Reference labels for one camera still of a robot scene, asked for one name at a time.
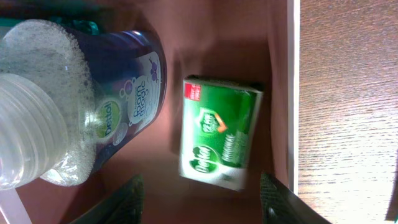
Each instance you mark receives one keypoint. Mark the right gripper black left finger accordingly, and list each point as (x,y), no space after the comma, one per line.
(123,206)

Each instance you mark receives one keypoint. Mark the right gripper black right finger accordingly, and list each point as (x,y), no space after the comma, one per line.
(282,206)

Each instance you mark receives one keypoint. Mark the green soap box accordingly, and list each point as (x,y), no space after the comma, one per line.
(218,122)

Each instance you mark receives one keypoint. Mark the purple foam pump bottle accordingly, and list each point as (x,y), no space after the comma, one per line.
(71,99)

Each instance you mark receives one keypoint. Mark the teal mouthwash bottle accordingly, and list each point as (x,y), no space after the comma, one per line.
(88,27)

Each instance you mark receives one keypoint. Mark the white pink-lined open box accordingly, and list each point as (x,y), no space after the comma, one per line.
(234,40)

